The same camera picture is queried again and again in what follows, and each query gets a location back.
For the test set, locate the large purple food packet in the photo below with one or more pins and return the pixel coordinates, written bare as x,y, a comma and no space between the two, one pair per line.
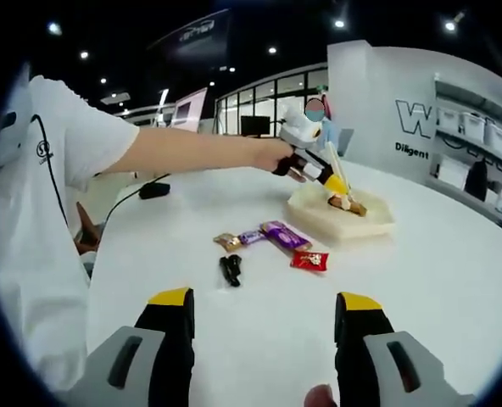
285,235

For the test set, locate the person's left hand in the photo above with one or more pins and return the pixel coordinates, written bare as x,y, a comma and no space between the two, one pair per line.
268,154

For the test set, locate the pink display screen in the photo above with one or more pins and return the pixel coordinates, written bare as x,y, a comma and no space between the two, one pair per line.
193,110

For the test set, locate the white grey chair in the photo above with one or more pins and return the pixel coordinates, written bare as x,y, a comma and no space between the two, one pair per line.
346,144

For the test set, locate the black desk monitor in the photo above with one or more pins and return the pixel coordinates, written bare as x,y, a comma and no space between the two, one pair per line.
255,126

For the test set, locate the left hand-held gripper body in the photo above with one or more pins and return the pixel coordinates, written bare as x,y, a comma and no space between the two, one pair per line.
299,129

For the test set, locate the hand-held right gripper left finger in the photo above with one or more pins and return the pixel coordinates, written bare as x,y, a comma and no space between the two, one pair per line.
170,352

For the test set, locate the person's right hand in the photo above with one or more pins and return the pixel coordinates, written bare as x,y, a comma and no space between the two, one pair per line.
319,398

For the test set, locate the black mouse on table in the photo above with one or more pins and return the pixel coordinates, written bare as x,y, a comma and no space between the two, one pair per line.
153,191

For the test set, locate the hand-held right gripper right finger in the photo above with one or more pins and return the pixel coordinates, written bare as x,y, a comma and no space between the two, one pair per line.
355,339

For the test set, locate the beige food container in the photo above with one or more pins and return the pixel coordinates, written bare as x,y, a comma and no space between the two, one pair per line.
353,231

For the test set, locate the row of white storage boxes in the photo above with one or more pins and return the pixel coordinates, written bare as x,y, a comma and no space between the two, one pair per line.
473,125

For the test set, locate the black food packet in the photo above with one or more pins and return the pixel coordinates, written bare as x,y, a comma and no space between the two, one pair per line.
230,271

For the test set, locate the black hanging banner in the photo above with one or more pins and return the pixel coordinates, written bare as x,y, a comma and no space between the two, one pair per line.
196,31

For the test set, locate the red food packet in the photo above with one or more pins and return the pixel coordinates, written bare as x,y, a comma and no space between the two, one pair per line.
309,260

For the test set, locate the person in white shirt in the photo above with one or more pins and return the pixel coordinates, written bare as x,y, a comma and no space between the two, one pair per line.
35,254

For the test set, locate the white chest device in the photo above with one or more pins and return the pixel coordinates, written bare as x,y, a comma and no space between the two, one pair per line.
7,144

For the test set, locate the small purple food packet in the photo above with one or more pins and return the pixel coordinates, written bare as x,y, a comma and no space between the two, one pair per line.
251,236

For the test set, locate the grey metal shelf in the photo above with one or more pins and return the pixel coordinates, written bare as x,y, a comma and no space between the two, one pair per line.
480,95

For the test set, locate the black hanging bag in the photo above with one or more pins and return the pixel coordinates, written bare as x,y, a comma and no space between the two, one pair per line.
475,182

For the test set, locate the white food tongs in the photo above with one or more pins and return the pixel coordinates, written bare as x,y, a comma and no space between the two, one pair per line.
337,163

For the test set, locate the gold brown food packet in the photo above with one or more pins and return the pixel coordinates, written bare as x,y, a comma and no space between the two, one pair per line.
227,242

